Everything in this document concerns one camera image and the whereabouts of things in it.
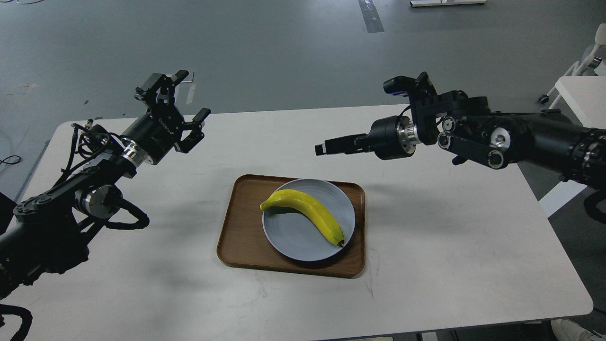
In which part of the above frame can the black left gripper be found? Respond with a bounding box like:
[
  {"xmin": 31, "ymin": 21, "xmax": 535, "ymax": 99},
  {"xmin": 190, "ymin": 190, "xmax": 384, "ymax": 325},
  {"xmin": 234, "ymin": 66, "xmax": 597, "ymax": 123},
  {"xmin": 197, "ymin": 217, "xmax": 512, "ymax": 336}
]
[{"xmin": 120, "ymin": 71, "xmax": 212, "ymax": 165}]

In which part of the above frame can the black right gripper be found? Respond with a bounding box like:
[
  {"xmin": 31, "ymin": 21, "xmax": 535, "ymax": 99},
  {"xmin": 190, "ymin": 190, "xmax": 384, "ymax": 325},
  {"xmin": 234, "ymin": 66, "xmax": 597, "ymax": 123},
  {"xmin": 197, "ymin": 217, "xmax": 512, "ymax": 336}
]
[{"xmin": 315, "ymin": 117, "xmax": 416, "ymax": 160}]

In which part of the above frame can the yellow banana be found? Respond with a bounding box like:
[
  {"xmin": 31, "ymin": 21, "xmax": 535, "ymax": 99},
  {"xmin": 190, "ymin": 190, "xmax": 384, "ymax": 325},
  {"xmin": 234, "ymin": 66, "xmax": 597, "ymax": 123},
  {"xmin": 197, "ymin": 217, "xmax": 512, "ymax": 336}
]
[{"xmin": 259, "ymin": 188, "xmax": 346, "ymax": 247}]

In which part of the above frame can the light blue plate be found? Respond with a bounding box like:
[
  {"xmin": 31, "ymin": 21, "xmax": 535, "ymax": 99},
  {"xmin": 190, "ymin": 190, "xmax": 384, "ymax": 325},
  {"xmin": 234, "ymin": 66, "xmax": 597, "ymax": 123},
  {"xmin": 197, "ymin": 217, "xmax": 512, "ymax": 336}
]
[{"xmin": 262, "ymin": 179, "xmax": 356, "ymax": 261}]

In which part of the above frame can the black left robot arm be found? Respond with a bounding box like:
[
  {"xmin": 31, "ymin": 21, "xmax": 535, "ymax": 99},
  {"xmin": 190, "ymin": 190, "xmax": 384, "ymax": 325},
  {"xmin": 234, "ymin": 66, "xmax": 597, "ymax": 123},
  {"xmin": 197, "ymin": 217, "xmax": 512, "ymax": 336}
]
[{"xmin": 0, "ymin": 71, "xmax": 211, "ymax": 298}]

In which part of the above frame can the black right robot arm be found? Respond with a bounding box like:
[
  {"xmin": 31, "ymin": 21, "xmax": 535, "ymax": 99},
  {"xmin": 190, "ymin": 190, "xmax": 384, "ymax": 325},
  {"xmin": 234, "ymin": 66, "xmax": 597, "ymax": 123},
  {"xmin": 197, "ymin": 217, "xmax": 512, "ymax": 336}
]
[{"xmin": 315, "ymin": 72, "xmax": 606, "ymax": 223}]

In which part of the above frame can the brown wooden tray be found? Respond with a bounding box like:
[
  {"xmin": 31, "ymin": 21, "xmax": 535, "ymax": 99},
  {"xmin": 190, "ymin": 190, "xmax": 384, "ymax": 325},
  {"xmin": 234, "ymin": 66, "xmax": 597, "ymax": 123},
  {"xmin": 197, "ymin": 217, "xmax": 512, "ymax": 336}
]
[{"xmin": 217, "ymin": 174, "xmax": 366, "ymax": 278}]

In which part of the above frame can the white board on floor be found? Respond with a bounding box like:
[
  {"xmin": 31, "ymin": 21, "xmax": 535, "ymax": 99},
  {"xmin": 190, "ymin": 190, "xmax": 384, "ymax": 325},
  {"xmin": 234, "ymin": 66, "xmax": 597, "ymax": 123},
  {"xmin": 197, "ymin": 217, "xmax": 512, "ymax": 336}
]
[{"xmin": 410, "ymin": 0, "xmax": 487, "ymax": 8}]

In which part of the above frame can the white side table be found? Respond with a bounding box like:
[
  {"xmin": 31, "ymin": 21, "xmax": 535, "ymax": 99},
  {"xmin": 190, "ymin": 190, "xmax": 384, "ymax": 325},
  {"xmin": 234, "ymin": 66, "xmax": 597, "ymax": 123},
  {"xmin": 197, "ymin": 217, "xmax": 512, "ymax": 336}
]
[{"xmin": 555, "ymin": 76, "xmax": 606, "ymax": 129}]

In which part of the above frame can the white shoe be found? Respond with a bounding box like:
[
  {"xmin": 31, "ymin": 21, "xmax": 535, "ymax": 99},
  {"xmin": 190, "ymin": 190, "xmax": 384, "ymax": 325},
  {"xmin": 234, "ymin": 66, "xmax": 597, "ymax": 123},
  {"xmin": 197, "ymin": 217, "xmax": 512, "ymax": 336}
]
[{"xmin": 550, "ymin": 319, "xmax": 606, "ymax": 341}]

